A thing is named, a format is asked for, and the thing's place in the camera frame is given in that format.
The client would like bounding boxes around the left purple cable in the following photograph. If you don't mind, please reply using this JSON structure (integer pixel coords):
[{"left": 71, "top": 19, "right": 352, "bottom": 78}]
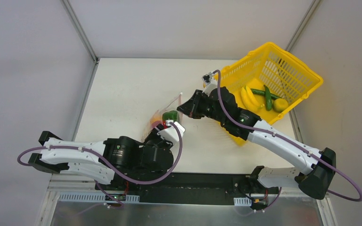
[{"left": 16, "top": 121, "right": 184, "bottom": 186}]

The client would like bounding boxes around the red tomato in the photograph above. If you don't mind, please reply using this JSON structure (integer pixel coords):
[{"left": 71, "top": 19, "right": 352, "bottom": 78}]
[{"left": 150, "top": 121, "right": 161, "bottom": 129}]

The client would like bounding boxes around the yellow plastic basket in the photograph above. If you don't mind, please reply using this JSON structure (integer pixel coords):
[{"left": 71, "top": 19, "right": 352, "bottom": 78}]
[{"left": 203, "top": 41, "right": 324, "bottom": 147}]

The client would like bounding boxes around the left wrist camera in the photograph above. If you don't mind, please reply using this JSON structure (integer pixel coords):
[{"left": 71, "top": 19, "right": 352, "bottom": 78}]
[{"left": 157, "top": 120, "right": 186, "bottom": 145}]

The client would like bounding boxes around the clear pink-dotted zip bag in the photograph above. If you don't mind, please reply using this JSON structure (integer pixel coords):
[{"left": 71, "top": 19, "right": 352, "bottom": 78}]
[{"left": 141, "top": 92, "right": 183, "bottom": 141}]

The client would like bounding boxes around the green bell pepper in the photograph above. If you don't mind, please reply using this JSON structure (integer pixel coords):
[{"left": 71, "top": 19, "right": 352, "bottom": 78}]
[{"left": 162, "top": 110, "right": 180, "bottom": 123}]

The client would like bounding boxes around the purple cable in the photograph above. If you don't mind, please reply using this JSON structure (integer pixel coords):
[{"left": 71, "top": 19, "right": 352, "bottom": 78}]
[
  {"left": 214, "top": 69, "right": 362, "bottom": 202},
  {"left": 16, "top": 121, "right": 184, "bottom": 186}
]

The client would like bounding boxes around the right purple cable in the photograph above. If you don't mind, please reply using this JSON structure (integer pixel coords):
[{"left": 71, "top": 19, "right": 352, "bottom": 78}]
[{"left": 214, "top": 69, "right": 362, "bottom": 202}]

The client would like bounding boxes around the yellow lemon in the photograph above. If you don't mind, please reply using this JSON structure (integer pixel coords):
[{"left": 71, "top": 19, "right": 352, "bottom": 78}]
[{"left": 272, "top": 98, "right": 289, "bottom": 113}]

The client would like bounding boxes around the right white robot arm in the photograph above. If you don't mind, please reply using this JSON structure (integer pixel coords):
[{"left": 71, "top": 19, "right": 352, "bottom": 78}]
[{"left": 177, "top": 87, "right": 337, "bottom": 200}]

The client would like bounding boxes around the orange bell pepper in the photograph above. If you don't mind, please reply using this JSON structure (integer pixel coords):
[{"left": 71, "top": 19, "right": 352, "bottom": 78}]
[{"left": 149, "top": 114, "right": 162, "bottom": 124}]

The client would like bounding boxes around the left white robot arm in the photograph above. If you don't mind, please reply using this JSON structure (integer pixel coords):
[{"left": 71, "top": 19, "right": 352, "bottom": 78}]
[{"left": 26, "top": 126, "right": 183, "bottom": 191}]

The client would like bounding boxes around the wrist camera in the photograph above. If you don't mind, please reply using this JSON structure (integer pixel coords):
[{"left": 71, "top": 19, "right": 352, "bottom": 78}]
[
  {"left": 202, "top": 72, "right": 218, "bottom": 96},
  {"left": 157, "top": 120, "right": 186, "bottom": 145}
]

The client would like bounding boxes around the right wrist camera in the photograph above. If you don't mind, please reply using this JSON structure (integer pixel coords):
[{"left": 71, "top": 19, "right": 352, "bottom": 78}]
[{"left": 202, "top": 72, "right": 218, "bottom": 96}]

